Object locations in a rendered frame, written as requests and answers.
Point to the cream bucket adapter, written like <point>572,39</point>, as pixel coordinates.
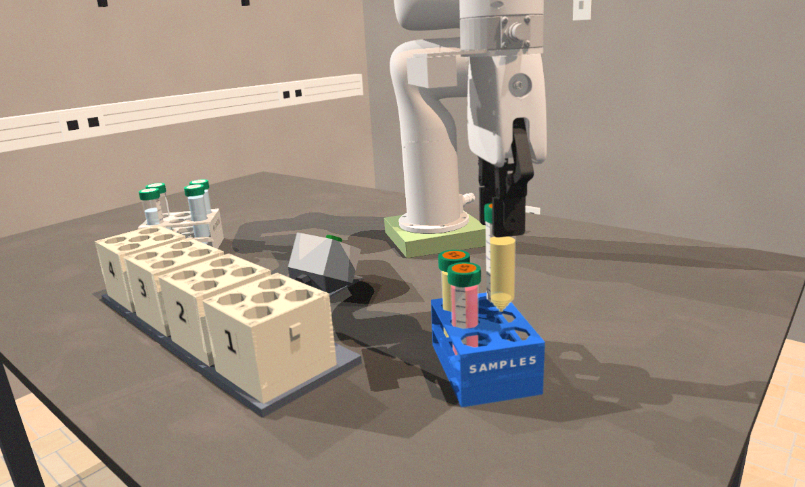
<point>112,250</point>
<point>183,298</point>
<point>143,269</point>
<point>278,336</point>

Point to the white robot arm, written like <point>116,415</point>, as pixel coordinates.
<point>420,80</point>

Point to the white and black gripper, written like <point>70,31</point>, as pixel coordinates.
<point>504,119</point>

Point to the sample tube s5 with green cap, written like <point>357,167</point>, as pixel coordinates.
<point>445,259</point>

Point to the blue tube rack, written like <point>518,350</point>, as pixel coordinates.
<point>498,370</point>

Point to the cream tube rack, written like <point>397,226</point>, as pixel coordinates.
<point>214,220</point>

